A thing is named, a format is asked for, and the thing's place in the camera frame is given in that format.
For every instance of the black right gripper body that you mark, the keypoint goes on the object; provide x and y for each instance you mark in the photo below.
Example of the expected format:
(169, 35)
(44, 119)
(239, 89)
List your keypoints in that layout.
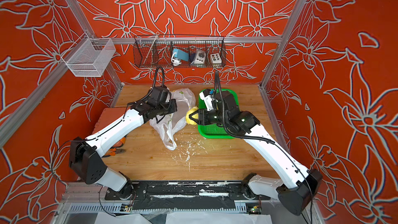
(198, 116)

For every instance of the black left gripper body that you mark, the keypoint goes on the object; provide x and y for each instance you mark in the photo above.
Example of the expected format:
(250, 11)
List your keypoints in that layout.
(169, 106)

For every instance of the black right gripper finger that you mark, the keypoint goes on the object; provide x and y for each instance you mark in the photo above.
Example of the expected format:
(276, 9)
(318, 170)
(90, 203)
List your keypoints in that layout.
(194, 120)
(194, 112)

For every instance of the yellow-green plastic pear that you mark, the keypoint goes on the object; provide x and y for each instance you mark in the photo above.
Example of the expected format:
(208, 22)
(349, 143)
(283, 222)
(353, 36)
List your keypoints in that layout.
(188, 121)

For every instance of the green perforated plastic basket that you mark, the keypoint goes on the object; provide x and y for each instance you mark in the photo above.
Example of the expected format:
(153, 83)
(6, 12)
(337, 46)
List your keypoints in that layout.
(215, 131)

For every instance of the white lemon-print plastic bag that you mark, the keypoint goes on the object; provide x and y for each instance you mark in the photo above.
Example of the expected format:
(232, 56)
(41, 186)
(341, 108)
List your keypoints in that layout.
(172, 123)

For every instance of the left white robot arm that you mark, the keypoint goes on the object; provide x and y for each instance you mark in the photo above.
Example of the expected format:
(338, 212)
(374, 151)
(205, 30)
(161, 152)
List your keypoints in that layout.
(85, 156)

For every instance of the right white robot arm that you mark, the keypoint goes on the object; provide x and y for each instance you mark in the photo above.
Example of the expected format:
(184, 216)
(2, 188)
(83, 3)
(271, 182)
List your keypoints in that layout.
(297, 185)

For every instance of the orange plastic tool case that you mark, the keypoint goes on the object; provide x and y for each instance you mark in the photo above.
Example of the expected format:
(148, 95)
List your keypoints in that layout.
(108, 116)

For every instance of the white button box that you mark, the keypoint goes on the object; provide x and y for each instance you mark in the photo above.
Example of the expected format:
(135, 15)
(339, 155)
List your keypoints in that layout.
(215, 59)

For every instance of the white grey power adapter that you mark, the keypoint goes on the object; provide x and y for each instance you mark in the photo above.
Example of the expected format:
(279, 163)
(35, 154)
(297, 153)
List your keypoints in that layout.
(198, 58)

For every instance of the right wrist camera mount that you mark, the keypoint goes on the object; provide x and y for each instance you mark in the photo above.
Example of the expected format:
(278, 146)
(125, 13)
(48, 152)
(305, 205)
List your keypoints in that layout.
(207, 97)

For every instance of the blue white charger with cable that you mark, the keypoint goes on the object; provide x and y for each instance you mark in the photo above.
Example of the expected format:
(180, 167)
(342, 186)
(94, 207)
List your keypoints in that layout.
(179, 56)

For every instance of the black wire wall basket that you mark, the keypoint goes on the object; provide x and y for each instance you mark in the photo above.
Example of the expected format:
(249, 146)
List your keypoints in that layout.
(156, 50)

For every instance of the orange handled pliers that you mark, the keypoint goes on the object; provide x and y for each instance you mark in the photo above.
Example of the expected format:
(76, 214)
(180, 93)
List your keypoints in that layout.
(116, 149)

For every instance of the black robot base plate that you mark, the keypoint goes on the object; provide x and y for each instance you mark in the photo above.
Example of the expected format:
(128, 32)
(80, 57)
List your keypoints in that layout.
(195, 195)

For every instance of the clear acrylic wall box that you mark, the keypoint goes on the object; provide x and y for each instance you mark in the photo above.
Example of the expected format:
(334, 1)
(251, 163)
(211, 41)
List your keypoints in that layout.
(87, 59)

